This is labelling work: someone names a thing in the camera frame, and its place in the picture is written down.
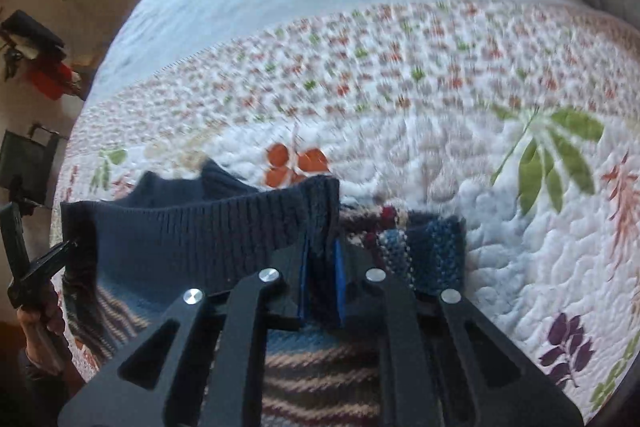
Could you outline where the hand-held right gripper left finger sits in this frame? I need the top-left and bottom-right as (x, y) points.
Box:
(57, 242), (326, 427)

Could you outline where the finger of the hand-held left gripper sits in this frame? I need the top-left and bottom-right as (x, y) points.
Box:
(22, 239), (80, 288)

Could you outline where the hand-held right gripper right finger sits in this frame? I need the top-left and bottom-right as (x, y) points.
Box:
(332, 237), (583, 427)

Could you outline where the striped knit sweater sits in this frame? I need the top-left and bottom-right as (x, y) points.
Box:
(60, 159), (468, 427)

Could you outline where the person's left forearm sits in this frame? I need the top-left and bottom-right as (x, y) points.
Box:
(20, 349), (73, 427)

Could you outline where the person's left hand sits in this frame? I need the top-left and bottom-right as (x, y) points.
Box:
(17, 279), (67, 375)

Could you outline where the black chair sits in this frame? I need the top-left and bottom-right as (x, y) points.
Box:
(0, 124), (68, 208)

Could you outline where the floral quilted bedspread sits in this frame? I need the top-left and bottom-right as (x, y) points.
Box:
(50, 0), (640, 423)

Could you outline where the red and black bag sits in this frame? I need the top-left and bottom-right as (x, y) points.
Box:
(0, 9), (66, 52)

